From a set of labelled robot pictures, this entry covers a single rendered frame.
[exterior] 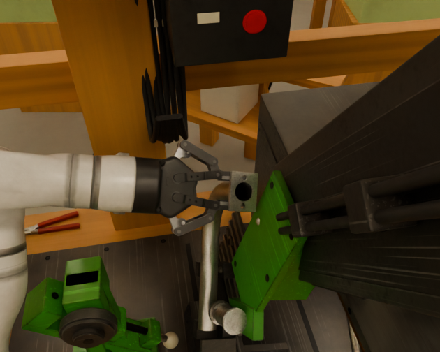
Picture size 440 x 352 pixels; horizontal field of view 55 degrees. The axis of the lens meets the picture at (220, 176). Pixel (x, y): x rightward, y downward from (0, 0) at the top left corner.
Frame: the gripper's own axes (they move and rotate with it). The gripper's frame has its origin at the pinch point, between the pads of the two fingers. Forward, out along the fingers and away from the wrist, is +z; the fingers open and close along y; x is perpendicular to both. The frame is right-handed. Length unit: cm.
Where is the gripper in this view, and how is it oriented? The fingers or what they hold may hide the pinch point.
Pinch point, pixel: (231, 191)
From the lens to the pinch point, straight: 60.6
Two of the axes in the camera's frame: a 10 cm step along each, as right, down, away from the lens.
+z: 9.5, 0.7, 3.1
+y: 0.7, -10.0, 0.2
